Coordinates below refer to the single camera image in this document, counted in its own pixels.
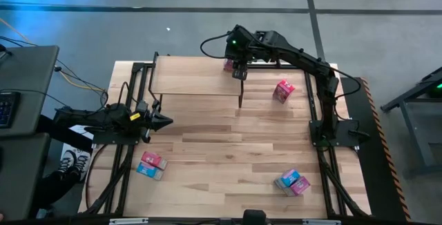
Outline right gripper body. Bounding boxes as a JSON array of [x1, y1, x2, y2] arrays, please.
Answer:
[[224, 23, 255, 66]]

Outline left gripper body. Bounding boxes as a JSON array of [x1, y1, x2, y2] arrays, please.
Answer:
[[137, 99, 162, 144]]

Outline purple Raisin Bran cereal box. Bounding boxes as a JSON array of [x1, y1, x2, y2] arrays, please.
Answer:
[[222, 58, 236, 73], [282, 175, 311, 197]]

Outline red cereal box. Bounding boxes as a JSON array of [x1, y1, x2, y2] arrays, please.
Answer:
[[271, 79, 296, 104], [140, 150, 169, 170]]

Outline blue cereal box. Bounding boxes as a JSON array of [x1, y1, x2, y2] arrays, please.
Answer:
[[135, 162, 164, 182], [274, 168, 301, 188]]

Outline wooden shelf with black legs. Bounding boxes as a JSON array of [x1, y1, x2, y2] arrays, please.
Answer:
[[147, 50, 245, 109]]

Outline black white sneaker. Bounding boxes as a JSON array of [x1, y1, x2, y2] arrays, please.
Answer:
[[70, 152, 93, 184], [57, 148, 77, 177]]

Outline black desk base bar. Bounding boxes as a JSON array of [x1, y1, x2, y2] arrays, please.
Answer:
[[36, 113, 94, 153]]

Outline person's leg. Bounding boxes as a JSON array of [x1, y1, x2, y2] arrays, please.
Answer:
[[32, 169, 75, 215]]

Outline grey desk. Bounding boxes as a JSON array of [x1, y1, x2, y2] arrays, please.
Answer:
[[0, 44, 60, 138]]

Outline black rounded object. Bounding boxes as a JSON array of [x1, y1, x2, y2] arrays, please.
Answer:
[[241, 209, 267, 225]]

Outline black backlit keyboard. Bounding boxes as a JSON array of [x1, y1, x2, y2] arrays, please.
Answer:
[[0, 91, 21, 130]]

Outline grey side cabinet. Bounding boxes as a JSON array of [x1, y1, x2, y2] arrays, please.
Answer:
[[0, 132, 52, 222]]

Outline black mat with orange stripe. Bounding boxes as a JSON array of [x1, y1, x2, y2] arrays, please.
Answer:
[[340, 76, 412, 222]]

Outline grey metal stand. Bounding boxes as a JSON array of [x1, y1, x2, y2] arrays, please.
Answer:
[[379, 66, 442, 179]]

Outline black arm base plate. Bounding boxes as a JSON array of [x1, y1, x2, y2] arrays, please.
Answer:
[[91, 131, 140, 146], [309, 118, 371, 148]]

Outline yellow cable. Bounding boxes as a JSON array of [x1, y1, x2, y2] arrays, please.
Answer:
[[0, 17, 106, 93]]

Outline black metal table frame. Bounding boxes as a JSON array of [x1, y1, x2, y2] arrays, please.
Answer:
[[82, 61, 372, 219]]

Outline black cable with plug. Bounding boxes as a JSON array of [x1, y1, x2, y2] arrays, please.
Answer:
[[0, 35, 110, 108]]

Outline white metal bracket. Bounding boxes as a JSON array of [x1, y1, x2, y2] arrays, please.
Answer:
[[108, 217, 149, 225], [302, 219, 341, 225]]

